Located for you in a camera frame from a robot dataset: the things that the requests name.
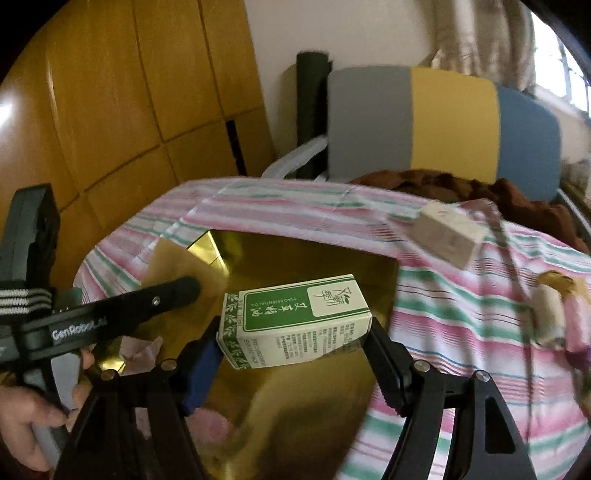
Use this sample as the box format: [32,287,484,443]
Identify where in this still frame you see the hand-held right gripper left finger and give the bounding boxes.
[54,316,227,480]

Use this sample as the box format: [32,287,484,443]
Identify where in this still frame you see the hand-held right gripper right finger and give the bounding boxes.
[362,318,539,480]

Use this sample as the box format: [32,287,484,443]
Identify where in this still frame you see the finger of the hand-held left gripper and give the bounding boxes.
[83,276,202,325]

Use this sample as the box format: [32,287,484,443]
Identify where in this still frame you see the green and white carton box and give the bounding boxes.
[216,274,374,370]

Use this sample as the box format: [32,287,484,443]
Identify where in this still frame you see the gold tin box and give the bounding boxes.
[69,229,400,480]

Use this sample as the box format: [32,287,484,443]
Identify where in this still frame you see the white yarn roll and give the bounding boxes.
[531,272,578,348]

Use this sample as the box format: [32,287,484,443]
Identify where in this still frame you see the person's left hand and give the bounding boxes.
[0,348,95,472]

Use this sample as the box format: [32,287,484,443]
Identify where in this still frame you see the pale pink cloth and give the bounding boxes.
[120,337,164,374]

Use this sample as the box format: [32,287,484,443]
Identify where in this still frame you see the small white box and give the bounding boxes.
[411,199,488,271]

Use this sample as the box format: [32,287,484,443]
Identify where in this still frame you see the yellow wooden wardrobe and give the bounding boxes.
[0,0,278,296]

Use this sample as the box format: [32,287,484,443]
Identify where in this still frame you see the brown blanket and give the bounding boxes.
[351,170,591,252]

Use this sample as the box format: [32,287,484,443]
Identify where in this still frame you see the dark green rolled mat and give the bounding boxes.
[295,51,333,178]

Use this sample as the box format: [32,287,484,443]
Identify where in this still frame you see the grey yellow blue chair back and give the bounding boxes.
[325,66,561,201]

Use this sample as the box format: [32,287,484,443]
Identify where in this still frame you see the window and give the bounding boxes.
[531,9,591,116]

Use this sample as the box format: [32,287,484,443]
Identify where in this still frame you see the beige patterned curtain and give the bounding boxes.
[429,0,539,93]

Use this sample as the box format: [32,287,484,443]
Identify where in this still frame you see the grey strap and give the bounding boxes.
[480,200,543,462]

